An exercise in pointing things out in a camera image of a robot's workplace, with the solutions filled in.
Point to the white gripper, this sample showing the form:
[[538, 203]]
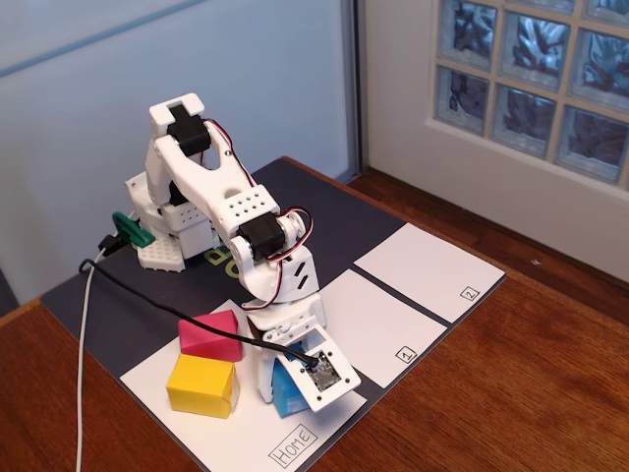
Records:
[[306, 310]]

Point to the blue paper box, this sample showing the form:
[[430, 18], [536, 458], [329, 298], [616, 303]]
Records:
[[287, 398]]

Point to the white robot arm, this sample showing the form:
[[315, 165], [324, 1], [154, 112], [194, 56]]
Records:
[[206, 177]]

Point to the white paper sheet marked HOME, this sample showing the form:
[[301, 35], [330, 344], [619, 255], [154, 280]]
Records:
[[255, 437]]

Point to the yellow paper box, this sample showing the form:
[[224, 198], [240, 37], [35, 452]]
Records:
[[196, 383]]

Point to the pink paper box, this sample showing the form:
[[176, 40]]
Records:
[[206, 334]]

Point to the white paper sheet marked 1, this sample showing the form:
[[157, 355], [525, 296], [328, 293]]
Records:
[[373, 324]]

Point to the black mat with WROB print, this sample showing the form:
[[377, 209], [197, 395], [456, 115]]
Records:
[[344, 206]]

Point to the white paper sheet marked 2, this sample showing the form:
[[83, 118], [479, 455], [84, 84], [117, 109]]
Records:
[[422, 265]]

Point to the green clamp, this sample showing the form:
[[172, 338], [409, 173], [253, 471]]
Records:
[[135, 231]]

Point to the glass block window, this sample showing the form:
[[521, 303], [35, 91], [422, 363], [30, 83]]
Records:
[[531, 74]]

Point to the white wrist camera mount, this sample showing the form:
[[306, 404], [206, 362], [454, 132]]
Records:
[[344, 369]]

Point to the grey metal frame post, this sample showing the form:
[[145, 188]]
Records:
[[354, 74]]

